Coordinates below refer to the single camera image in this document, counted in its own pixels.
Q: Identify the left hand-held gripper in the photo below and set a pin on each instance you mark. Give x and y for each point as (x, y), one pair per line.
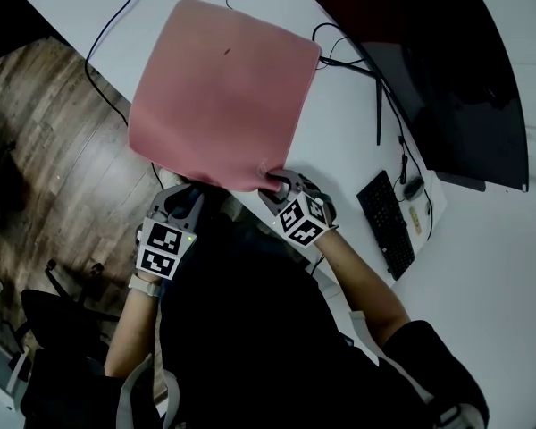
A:
(163, 248)

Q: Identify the black keyboard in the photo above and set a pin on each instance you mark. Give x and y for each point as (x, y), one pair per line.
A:
(386, 226)

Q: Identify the person's right shoe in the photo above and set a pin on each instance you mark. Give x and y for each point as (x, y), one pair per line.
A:
(232, 208)

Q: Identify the person's black clothing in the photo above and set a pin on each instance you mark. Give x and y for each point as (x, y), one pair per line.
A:
(250, 329)

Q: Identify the person's right forearm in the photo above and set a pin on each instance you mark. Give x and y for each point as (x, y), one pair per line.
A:
(362, 284)

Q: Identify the grey computer mouse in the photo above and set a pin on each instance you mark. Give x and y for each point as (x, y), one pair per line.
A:
(414, 189)

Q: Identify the black computer monitor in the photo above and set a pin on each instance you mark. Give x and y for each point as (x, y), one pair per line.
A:
(451, 61)

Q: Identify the person's left forearm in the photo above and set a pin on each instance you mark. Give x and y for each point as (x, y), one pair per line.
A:
(131, 329)

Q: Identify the black cloth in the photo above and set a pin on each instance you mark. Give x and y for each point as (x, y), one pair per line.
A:
(223, 92)

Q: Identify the person's shoe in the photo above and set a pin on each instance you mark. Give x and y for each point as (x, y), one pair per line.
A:
(170, 178)
(232, 208)

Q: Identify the small yellow packet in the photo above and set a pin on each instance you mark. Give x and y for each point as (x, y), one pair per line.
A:
(415, 221)

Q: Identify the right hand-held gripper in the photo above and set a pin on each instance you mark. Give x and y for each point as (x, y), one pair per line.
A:
(301, 221)

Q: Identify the person's left shoe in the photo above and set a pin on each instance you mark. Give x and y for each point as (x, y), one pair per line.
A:
(170, 178)

